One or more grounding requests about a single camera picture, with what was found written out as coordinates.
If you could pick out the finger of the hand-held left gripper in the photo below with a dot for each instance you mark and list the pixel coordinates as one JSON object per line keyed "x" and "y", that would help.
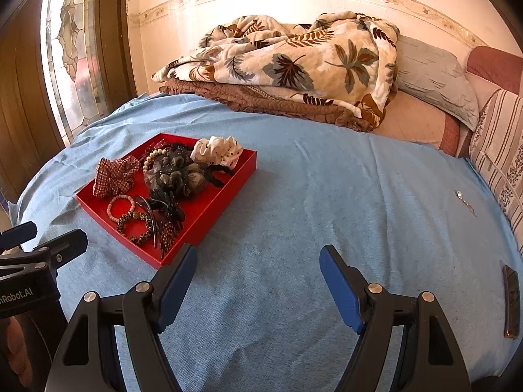
{"x": 18, "y": 232}
{"x": 61, "y": 247}

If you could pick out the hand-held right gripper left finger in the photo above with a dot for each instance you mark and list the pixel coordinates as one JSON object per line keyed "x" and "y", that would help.
{"x": 175, "y": 281}

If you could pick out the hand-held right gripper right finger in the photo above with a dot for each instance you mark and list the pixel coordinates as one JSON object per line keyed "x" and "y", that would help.
{"x": 341, "y": 290}

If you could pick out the red jewelry box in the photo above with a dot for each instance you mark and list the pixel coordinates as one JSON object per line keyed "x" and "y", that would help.
{"x": 212, "y": 208}

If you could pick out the person's left hand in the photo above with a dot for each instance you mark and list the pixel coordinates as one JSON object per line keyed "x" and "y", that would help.
{"x": 16, "y": 351}

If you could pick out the brown rhinestone hair clip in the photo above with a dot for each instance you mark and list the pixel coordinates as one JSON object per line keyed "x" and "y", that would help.
{"x": 168, "y": 232}

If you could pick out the dark translucent banana clip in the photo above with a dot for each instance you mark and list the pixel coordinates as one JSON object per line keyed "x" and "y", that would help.
{"x": 148, "y": 220}

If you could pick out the light blue bed sheet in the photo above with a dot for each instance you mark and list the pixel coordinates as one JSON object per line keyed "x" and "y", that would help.
{"x": 306, "y": 212}

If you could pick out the red checkered scrunchie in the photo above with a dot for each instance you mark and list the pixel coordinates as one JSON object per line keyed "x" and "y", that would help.
{"x": 112, "y": 175}

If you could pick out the grey tulle scrunchie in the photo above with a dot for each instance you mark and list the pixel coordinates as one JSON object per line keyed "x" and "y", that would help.
{"x": 175, "y": 177}

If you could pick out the brown wooden panel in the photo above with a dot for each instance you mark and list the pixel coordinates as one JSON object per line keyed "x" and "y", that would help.
{"x": 24, "y": 110}

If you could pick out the white polka dot scrunchie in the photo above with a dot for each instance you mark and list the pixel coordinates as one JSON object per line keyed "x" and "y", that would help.
{"x": 216, "y": 151}

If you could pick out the red beaded hair accessory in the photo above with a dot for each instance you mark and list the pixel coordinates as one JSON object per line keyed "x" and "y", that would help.
{"x": 157, "y": 145}

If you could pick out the silver hair pin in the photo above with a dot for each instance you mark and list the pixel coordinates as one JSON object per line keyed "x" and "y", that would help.
{"x": 463, "y": 202}

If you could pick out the brown hair barrette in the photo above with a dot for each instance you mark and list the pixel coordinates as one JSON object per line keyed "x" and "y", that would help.
{"x": 510, "y": 302}

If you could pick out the stained glass window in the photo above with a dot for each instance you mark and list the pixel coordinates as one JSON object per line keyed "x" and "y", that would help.
{"x": 69, "y": 61}

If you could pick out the brown ruffled blanket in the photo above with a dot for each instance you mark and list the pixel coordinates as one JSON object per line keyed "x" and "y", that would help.
{"x": 253, "y": 100}

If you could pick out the striped floral pillow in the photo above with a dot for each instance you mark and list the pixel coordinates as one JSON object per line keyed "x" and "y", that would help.
{"x": 502, "y": 151}

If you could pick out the grey pillow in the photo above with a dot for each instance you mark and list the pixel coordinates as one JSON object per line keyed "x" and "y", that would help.
{"x": 437, "y": 77}

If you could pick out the leaf print blanket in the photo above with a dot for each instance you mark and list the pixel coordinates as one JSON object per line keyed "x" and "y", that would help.
{"x": 306, "y": 57}

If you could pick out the pink cushion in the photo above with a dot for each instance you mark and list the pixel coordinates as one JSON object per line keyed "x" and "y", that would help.
{"x": 492, "y": 64}

